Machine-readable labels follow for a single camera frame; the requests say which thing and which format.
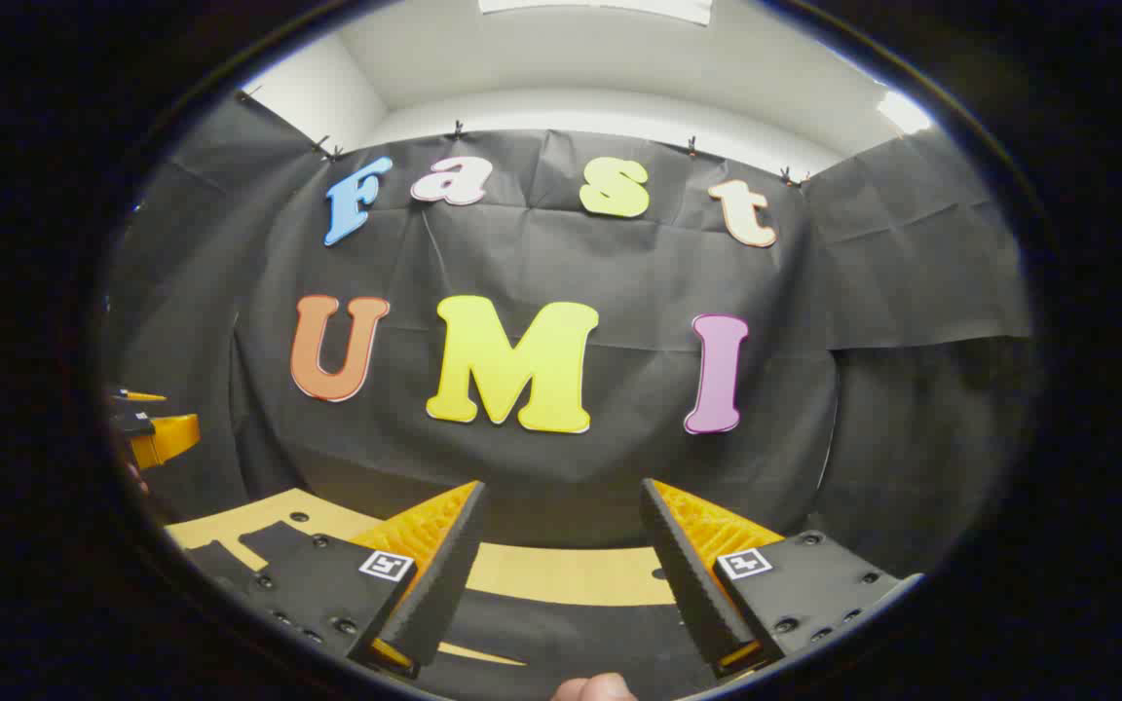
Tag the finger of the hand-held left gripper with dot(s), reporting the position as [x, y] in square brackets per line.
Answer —
[167, 438]
[140, 395]

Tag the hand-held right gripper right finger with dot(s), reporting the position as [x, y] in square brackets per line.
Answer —
[683, 574]

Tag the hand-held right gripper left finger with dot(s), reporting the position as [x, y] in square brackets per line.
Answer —
[444, 574]

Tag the dark blue jeans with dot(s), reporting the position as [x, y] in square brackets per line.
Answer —
[571, 633]

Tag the black backdrop cloth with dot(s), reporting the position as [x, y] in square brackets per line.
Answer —
[639, 282]

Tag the white ceiling light panel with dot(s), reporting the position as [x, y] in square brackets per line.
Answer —
[595, 8]

